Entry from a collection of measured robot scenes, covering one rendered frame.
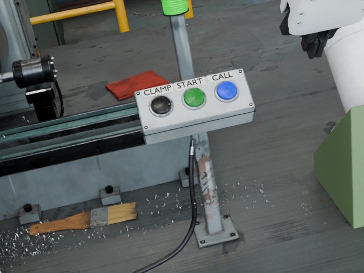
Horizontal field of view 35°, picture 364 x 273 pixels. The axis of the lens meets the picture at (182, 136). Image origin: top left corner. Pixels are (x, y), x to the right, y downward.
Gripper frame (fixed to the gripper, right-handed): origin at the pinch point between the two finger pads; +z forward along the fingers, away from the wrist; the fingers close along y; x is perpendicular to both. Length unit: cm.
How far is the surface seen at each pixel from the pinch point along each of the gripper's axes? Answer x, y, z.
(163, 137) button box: 3.6, 22.6, 12.1
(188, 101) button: 0.6, 17.9, 8.0
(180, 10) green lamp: -42, 11, 44
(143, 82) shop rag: -42, 22, 73
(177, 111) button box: 1.5, 19.8, 8.8
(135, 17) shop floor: -268, 9, 347
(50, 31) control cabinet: -223, 74, 282
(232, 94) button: 1.1, 11.4, 8.0
